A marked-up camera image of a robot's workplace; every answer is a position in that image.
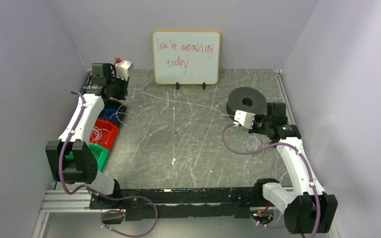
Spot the black bin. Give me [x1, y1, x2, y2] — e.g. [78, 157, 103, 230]
[98, 100, 127, 128]

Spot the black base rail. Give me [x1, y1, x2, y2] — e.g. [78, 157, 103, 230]
[89, 186, 274, 221]

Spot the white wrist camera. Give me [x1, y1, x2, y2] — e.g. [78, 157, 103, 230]
[233, 110, 255, 129]
[115, 58, 133, 81]

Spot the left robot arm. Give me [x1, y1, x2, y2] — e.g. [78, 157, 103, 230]
[45, 60, 133, 199]

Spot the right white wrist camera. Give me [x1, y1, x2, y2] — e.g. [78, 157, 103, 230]
[233, 110, 255, 129]

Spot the red bin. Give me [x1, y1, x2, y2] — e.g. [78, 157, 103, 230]
[89, 119, 119, 150]

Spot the clear round container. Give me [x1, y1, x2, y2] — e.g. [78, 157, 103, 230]
[244, 137, 261, 152]

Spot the white cable coil in bin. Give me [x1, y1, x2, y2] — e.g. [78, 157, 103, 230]
[91, 127, 112, 144]

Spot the thin white cable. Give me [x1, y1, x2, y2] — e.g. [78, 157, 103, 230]
[111, 87, 260, 155]

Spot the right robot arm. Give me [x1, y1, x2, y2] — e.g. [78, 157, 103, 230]
[252, 102, 338, 237]

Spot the black cable spool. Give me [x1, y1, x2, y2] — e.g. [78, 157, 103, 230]
[226, 87, 267, 116]

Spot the green bin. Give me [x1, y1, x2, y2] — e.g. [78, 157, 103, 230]
[61, 141, 109, 173]

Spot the blue cable coil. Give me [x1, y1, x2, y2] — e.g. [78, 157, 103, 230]
[102, 104, 122, 121]

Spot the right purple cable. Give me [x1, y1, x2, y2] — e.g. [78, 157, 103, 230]
[221, 123, 322, 238]

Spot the aluminium frame rail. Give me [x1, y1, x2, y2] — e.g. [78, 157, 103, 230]
[31, 75, 339, 238]

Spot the purple cable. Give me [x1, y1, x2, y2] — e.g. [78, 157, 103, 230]
[58, 90, 159, 238]
[221, 123, 322, 238]

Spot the yellow-framed whiteboard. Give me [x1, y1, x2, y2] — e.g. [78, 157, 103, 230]
[152, 30, 221, 85]

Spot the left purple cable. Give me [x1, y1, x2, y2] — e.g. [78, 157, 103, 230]
[58, 90, 159, 238]

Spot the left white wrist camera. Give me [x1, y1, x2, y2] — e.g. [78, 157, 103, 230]
[115, 58, 133, 81]

